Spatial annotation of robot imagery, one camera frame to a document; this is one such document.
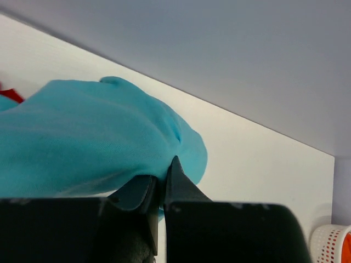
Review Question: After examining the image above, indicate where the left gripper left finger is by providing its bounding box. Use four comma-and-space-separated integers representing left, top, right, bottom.
108, 175, 158, 212

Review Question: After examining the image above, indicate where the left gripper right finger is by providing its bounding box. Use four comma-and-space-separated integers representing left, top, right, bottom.
164, 156, 212, 203

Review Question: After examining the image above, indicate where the teal t-shirt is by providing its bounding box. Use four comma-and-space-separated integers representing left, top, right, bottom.
1, 77, 207, 198

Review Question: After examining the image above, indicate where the white plastic basket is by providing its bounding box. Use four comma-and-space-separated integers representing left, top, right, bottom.
310, 224, 350, 262

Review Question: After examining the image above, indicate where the red folded t-shirt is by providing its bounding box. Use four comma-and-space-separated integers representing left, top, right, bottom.
0, 83, 25, 104

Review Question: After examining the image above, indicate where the orange t-shirt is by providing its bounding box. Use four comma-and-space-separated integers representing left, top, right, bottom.
341, 233, 351, 263

